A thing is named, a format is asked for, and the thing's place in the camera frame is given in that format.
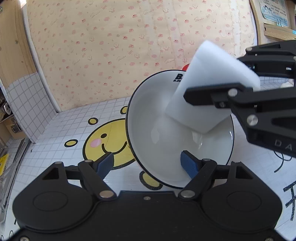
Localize yellow white ceramic bowl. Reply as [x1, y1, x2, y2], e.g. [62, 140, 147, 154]
[126, 70, 234, 189]

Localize red cylindrical speaker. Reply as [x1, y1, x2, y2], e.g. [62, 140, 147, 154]
[182, 64, 189, 71]

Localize metal folding rack yellow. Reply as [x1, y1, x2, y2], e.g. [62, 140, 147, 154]
[1, 138, 31, 223]

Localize white sponge block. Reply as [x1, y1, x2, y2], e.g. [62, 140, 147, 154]
[165, 41, 260, 133]

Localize illustrated poster on shelf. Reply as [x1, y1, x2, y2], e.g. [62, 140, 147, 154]
[259, 0, 289, 27]

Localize wooden shelf unit left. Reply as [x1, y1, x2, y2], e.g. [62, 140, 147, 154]
[0, 0, 58, 143]

